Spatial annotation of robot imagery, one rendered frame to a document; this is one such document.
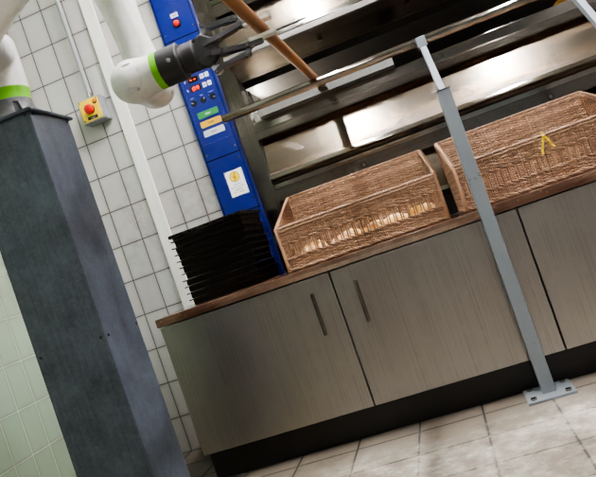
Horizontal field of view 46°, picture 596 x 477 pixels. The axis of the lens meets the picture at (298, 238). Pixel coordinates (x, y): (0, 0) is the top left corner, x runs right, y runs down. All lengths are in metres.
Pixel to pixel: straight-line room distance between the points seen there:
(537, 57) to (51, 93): 1.96
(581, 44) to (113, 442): 2.08
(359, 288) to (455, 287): 0.29
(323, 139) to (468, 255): 0.87
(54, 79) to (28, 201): 1.37
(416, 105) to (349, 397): 1.15
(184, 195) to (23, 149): 1.13
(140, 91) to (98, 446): 0.89
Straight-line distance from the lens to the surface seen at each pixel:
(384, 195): 2.23
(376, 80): 2.76
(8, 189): 1.90
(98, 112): 2.98
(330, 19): 2.68
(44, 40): 3.23
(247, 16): 1.58
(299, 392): 2.29
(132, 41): 1.94
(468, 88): 2.75
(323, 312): 2.22
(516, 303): 2.15
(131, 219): 2.98
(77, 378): 1.86
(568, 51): 2.81
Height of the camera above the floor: 0.64
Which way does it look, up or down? 1 degrees up
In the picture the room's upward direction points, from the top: 19 degrees counter-clockwise
